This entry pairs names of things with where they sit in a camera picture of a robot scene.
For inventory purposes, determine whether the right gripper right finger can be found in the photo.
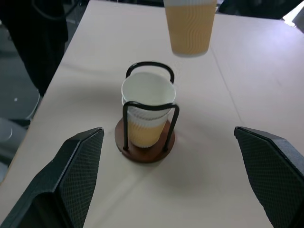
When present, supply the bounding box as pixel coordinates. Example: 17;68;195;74
233;126;304;228

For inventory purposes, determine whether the cup holder with paper cups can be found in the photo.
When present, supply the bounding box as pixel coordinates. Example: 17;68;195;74
114;61;177;164

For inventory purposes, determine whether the black table frame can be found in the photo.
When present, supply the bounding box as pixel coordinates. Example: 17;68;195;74
0;0;79;96

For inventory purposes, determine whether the yellow white paper cup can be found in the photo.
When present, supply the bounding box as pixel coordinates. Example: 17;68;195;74
121;95;175;149
163;0;218;58
121;72;177;119

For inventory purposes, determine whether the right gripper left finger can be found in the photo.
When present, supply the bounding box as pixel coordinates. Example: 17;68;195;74
0;127;105;228

